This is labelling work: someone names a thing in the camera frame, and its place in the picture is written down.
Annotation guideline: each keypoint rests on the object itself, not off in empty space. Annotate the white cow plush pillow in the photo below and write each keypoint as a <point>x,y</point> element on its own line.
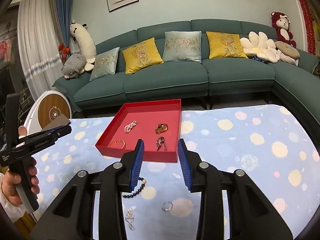
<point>85,42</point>

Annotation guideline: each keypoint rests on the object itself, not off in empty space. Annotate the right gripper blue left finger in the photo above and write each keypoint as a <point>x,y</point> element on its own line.
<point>138,155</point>

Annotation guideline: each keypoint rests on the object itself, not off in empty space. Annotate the gold wristwatch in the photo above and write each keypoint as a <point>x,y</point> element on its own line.
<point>161,128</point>

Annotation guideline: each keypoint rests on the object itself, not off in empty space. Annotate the yellow floral cushion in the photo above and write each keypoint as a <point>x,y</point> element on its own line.
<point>224,45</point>
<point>141,55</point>

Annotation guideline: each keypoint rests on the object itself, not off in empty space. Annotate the brown round plush cushion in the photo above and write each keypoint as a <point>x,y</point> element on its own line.
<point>288,50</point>

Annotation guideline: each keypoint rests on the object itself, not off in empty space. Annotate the red wall hanging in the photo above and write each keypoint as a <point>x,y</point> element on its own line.
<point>308,26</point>

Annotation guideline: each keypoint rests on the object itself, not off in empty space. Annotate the red jewelry box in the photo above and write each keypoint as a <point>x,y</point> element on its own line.
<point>138,120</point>

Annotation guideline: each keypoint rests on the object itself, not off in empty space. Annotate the blue planet print tablecloth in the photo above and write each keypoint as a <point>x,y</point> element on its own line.
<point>266,141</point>

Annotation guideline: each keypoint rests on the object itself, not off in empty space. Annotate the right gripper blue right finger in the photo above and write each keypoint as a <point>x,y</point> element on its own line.
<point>184,163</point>

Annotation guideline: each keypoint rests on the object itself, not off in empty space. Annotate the left hand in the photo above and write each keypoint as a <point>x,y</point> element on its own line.
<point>11,179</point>

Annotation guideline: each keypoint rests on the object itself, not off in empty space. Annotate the white round wooden device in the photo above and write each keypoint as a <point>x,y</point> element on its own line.
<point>49,106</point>

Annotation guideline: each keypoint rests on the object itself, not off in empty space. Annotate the right grey floral cushion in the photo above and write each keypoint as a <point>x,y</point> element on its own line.
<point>182,46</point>

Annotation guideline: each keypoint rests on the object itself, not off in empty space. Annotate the white sheer curtain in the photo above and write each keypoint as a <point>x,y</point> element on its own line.
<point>38,46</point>

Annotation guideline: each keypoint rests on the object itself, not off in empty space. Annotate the grey floral cushion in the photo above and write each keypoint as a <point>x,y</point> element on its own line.
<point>105,64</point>
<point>182,46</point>

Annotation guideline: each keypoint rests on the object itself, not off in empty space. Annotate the green sectional sofa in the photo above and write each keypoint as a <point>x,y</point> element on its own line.
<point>296,86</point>

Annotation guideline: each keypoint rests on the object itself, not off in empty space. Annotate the white flower shaped cushion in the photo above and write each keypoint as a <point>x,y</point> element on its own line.
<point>260,46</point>

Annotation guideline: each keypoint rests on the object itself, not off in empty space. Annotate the silver wristwatch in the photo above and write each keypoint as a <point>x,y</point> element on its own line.
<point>161,143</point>

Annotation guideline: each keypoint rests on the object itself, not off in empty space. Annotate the blue curtain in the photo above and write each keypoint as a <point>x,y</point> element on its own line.
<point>62,13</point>

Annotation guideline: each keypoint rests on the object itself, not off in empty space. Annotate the silver chain pendant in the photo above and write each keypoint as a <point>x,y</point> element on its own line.
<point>129,218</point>

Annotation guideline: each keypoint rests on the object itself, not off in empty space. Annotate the left grey floral cushion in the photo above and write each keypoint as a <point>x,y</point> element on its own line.
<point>105,64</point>

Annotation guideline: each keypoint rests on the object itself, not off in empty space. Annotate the right yellow floral cushion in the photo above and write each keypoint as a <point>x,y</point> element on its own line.
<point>224,45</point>

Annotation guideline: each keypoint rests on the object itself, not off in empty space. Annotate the red curtain tie ornament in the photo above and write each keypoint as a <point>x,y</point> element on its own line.
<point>64,52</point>

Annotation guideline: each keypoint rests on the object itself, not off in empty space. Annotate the left yellow floral cushion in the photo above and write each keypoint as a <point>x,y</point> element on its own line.
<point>141,55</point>

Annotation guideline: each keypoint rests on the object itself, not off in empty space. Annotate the grey pig plush toy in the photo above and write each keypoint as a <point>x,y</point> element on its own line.
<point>74,66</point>

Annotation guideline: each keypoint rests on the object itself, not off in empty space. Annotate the red monkey plush toy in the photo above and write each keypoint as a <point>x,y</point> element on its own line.
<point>281,23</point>

